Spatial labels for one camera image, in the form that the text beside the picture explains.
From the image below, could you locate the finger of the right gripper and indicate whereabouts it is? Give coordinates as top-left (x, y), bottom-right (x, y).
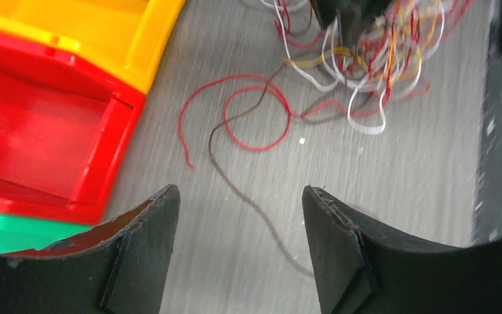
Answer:
top-left (309, 0), bottom-right (390, 30)

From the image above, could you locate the yellow plastic bin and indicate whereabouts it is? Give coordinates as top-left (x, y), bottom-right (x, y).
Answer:
top-left (0, 0), bottom-right (185, 94)

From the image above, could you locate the brown wire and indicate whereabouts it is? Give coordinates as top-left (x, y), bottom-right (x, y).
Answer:
top-left (208, 65), bottom-right (352, 278)

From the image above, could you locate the coloured wire bundle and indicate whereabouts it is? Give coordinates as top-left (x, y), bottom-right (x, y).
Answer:
top-left (250, 0), bottom-right (473, 136)

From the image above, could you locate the green plastic bin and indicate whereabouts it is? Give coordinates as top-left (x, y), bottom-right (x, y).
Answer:
top-left (0, 213), bottom-right (91, 254)

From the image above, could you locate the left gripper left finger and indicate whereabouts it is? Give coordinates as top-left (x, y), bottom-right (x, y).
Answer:
top-left (0, 184), bottom-right (180, 313)

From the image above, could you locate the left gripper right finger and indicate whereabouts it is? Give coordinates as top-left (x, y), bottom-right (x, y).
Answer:
top-left (302, 186), bottom-right (502, 313)

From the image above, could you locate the red wire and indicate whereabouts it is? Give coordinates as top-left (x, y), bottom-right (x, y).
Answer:
top-left (177, 73), bottom-right (429, 171)

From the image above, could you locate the red plastic bin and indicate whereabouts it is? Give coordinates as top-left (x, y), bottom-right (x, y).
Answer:
top-left (0, 33), bottom-right (145, 224)

